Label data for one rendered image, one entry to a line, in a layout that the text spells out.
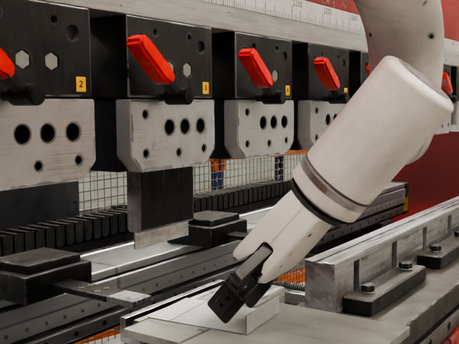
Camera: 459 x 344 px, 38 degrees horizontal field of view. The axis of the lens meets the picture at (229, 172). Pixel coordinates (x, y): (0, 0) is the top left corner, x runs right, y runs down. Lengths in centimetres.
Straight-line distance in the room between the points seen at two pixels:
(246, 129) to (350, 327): 29
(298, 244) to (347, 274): 56
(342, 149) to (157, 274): 61
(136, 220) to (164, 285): 45
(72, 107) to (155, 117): 12
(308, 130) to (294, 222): 38
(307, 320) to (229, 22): 38
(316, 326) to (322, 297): 45
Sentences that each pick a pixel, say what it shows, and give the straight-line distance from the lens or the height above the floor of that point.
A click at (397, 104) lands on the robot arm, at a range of 63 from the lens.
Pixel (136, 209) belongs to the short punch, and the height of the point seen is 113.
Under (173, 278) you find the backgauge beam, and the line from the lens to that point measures 122.
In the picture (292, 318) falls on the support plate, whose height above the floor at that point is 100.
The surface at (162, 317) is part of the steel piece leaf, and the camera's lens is 79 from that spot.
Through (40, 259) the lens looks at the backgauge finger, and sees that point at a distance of 96.
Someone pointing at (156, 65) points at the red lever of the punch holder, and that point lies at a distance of 68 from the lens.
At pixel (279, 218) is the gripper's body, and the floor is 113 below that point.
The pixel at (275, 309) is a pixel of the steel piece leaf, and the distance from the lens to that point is 79.
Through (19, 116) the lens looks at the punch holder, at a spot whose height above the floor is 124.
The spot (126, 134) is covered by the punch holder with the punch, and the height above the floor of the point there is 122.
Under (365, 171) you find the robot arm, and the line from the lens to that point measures 65.
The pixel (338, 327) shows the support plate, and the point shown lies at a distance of 76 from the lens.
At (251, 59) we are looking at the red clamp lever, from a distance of 82.
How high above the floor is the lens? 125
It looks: 6 degrees down
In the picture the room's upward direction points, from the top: straight up
